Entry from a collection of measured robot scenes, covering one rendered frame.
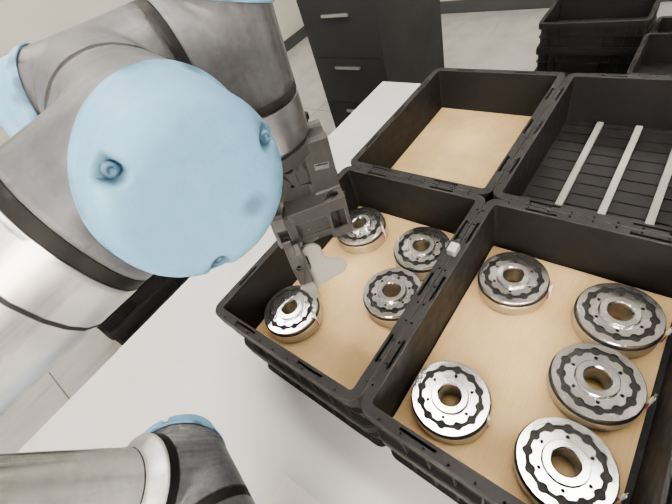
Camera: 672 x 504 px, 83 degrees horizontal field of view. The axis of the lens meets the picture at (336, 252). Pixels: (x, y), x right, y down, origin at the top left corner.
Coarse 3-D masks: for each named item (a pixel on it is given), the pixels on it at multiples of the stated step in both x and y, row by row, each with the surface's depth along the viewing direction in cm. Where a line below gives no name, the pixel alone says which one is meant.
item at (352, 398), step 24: (360, 168) 77; (456, 192) 65; (456, 240) 59; (264, 264) 68; (240, 288) 65; (216, 312) 63; (408, 312) 53; (264, 336) 57; (288, 360) 53; (384, 360) 49; (336, 384) 49; (360, 384) 48
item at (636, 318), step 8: (616, 296) 53; (600, 304) 53; (608, 304) 52; (624, 304) 52; (632, 304) 52; (600, 312) 52; (632, 312) 51; (640, 312) 51; (608, 320) 51; (616, 320) 51; (632, 320) 50; (640, 320) 50; (624, 328) 50
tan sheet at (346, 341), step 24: (384, 216) 81; (336, 240) 80; (360, 264) 74; (384, 264) 72; (336, 288) 72; (360, 288) 70; (336, 312) 68; (360, 312) 67; (312, 336) 66; (336, 336) 65; (360, 336) 64; (384, 336) 63; (312, 360) 63; (336, 360) 62; (360, 360) 61
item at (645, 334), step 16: (592, 288) 55; (608, 288) 55; (624, 288) 54; (576, 304) 54; (592, 304) 54; (640, 304) 52; (656, 304) 51; (592, 320) 52; (656, 320) 50; (608, 336) 50; (624, 336) 50; (640, 336) 49; (656, 336) 49
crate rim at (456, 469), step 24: (480, 216) 61; (552, 216) 57; (576, 216) 56; (648, 240) 50; (456, 264) 56; (432, 288) 54; (408, 336) 51; (384, 384) 48; (408, 432) 43; (432, 456) 41; (480, 480) 38
